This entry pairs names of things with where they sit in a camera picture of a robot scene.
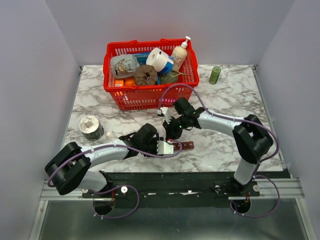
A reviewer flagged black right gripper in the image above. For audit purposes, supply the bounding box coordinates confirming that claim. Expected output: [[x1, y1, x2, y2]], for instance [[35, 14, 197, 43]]
[[162, 115, 188, 141]]

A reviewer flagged red weekly pill organizer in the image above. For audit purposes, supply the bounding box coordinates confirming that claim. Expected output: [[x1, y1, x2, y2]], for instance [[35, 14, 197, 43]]
[[173, 141, 195, 152]]

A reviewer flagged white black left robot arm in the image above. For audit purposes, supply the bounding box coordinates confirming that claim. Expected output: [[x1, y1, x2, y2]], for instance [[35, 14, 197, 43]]
[[44, 123, 164, 198]]

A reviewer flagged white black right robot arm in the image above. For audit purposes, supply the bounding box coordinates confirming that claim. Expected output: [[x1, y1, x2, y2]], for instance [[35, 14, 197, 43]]
[[157, 97, 274, 196]]

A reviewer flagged red plastic shopping basket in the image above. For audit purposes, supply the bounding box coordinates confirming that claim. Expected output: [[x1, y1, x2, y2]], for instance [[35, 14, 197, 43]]
[[103, 37, 200, 111]]

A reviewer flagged green round vegetable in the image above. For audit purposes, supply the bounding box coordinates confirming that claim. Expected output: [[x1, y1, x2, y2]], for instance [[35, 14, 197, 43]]
[[160, 71, 179, 85]]

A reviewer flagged orange fruit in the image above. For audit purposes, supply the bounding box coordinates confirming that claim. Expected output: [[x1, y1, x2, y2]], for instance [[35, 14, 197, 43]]
[[124, 77, 135, 87]]

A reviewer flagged orange small box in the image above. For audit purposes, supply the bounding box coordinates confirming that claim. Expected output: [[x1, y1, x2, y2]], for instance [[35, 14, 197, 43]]
[[114, 79, 125, 87]]

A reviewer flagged green cylindrical can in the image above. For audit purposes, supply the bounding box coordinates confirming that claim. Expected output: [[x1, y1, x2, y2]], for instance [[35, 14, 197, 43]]
[[209, 66, 221, 85]]

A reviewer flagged white toilet paper roll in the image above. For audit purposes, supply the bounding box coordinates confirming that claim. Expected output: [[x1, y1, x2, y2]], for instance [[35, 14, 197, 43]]
[[146, 47, 172, 74]]

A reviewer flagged cream pump lotion bottle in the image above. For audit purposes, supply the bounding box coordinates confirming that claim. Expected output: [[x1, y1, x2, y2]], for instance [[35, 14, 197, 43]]
[[171, 36, 191, 72]]

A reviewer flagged grey cartoon snack bag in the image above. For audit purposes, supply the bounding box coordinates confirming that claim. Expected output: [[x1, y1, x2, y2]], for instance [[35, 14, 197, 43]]
[[110, 54, 140, 79]]

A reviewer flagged blue package in basket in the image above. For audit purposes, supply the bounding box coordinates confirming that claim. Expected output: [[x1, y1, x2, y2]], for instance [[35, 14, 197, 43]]
[[134, 52, 150, 65]]

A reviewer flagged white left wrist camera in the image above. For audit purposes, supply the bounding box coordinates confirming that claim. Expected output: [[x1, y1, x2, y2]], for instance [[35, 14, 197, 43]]
[[156, 140, 174, 155]]

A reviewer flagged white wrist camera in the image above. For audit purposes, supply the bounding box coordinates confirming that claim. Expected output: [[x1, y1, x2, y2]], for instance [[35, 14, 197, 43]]
[[156, 107, 172, 124], [156, 140, 174, 155]]

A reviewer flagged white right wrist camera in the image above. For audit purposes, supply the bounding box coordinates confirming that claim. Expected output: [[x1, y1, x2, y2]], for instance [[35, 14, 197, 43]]
[[156, 107, 172, 124]]

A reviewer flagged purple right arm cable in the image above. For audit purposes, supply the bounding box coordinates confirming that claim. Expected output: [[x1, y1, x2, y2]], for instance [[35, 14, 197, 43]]
[[157, 83, 281, 218]]

